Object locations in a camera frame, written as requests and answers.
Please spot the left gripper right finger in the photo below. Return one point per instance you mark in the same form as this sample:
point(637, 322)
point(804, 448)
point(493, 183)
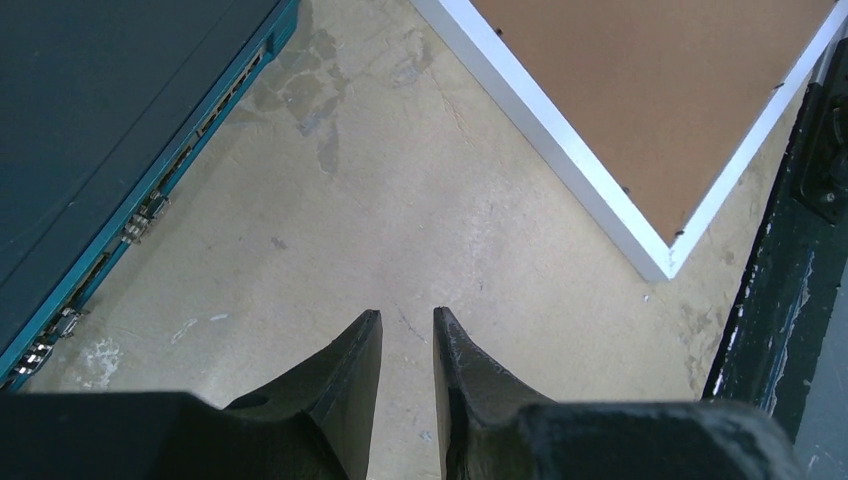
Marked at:
point(492, 425)

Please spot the white picture frame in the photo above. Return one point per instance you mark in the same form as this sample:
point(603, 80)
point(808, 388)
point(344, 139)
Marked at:
point(465, 31)

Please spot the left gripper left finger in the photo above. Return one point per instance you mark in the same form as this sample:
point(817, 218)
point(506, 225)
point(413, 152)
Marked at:
point(315, 421)

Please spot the brown cardboard backing board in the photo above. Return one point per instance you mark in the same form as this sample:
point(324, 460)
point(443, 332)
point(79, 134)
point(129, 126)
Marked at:
point(662, 91)

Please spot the dark network switch box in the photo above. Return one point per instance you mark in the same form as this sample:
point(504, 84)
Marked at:
point(104, 106)

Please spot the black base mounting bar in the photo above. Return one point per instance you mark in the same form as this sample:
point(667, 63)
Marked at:
point(784, 348)

